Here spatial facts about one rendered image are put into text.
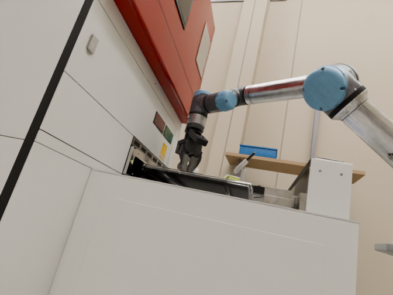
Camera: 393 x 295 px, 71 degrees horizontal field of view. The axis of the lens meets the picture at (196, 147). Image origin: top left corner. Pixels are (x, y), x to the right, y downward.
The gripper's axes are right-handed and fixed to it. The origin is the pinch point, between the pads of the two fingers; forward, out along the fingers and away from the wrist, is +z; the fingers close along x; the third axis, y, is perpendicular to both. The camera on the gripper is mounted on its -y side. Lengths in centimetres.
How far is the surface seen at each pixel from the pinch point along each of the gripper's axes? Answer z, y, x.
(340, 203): 5, -51, -15
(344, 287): 22, -55, -11
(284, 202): 4.4, -30.9, -18.8
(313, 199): 5.4, -47.1, -10.7
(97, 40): -18, -28, 44
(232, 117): -108, 147, -111
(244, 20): -244, 154, -104
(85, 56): -13, -28, 45
